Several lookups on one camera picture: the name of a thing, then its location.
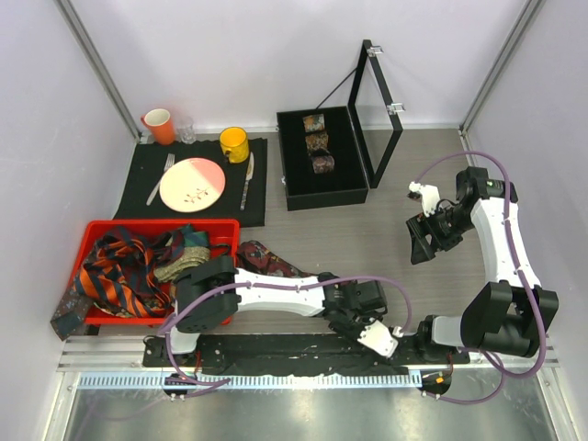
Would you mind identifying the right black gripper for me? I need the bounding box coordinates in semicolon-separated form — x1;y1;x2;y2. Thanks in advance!
407;205;476;265

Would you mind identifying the dark red patterned tie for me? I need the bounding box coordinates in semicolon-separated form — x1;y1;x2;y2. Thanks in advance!
236;240;312;278

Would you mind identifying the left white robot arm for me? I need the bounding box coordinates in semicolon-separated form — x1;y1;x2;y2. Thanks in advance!
163;256;398;367

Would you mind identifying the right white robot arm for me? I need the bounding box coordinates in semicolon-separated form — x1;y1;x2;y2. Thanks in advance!
406;166;559;363

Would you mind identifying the black tie box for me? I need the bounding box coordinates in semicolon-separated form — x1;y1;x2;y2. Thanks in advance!
277;107;368;211

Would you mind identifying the rolled tie bottom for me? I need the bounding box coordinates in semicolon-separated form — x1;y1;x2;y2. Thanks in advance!
311;154;335;175

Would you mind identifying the rolled tie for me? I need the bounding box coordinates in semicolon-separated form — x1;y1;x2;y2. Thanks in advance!
302;113;325;134
311;154;335;175
305;130;329;153

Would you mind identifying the rolled tie middle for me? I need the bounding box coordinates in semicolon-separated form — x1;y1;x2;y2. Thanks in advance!
305;130;329;153

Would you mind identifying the rolled tie top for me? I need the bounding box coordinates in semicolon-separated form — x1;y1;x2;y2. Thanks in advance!
302;113;325;134

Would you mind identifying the red plastic bin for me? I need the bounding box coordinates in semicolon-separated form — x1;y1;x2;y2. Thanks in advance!
69;219;240;326

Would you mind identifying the black placemat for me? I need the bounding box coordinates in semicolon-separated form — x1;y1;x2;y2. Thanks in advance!
115;138;267;228

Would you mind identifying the beige woven tie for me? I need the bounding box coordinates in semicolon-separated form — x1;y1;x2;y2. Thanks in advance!
153;246;211;283

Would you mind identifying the teal floral tie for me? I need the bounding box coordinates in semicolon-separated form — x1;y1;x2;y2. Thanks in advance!
164;224;210;261

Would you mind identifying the silver knife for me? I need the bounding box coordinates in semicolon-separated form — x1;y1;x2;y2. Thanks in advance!
240;152;254;211

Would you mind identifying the black box lid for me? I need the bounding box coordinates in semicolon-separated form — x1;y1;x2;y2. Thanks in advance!
347;40;405;188

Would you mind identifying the yellow mug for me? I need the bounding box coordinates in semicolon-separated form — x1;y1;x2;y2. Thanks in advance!
219;127;250;164

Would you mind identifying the pink cream plate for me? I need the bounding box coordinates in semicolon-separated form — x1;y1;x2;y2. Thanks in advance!
159;157;226;213

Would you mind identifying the orange navy striped tie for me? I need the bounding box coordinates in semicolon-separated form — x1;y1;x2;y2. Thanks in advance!
72;226;171;318

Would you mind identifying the silver fork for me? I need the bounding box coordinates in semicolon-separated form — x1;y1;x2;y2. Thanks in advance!
146;153;175;206

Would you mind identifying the clear glass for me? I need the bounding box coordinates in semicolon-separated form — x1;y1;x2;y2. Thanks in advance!
176;116;197;144

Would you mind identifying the orange cup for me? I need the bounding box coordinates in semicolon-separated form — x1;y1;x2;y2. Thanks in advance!
141;108;175;145

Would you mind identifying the navy speckled tie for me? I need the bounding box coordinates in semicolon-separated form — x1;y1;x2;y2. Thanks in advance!
51;287;94;341

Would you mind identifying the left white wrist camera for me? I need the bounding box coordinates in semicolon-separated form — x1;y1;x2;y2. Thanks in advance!
356;321;404;358

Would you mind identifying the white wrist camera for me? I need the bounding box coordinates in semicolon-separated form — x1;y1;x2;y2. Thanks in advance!
408;182;440;217
356;321;404;358

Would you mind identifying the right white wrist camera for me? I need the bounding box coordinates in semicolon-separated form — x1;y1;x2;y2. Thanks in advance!
408;182;440;217

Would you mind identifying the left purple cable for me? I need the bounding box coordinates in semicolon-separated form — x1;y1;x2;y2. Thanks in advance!
156;275;413;397

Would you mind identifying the purple cable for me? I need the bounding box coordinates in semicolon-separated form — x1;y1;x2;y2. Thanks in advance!
413;151;552;405
156;275;413;397

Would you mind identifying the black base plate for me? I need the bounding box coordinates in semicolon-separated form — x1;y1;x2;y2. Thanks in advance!
141;331;472;379

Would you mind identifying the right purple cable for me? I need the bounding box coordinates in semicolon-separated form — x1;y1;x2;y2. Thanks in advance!
413;151;552;405

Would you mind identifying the white cable duct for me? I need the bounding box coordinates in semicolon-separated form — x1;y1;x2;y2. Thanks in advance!
77;370;422;390

